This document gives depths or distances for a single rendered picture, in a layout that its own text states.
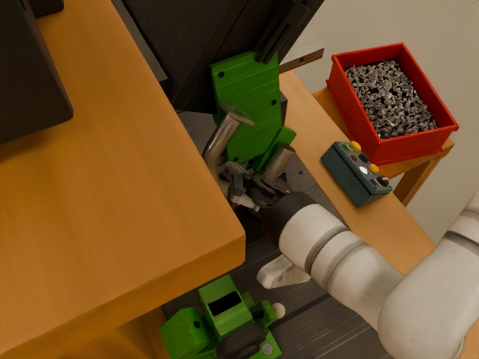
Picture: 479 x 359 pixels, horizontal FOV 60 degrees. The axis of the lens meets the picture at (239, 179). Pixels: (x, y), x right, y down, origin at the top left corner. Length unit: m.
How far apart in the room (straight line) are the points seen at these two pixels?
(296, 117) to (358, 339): 0.54
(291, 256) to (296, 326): 0.37
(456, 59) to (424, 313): 2.50
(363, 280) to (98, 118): 0.31
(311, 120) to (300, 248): 0.64
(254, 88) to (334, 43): 2.03
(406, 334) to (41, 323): 0.30
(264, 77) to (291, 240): 0.31
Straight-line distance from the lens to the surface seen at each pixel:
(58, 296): 0.20
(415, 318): 0.41
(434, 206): 2.14
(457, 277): 0.43
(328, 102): 1.26
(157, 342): 0.87
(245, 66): 0.68
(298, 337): 0.84
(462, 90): 2.68
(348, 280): 0.45
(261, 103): 0.73
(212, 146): 0.69
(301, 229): 0.48
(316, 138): 1.05
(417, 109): 1.20
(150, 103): 0.25
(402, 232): 0.96
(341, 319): 0.86
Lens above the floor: 1.72
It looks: 59 degrees down
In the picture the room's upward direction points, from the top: straight up
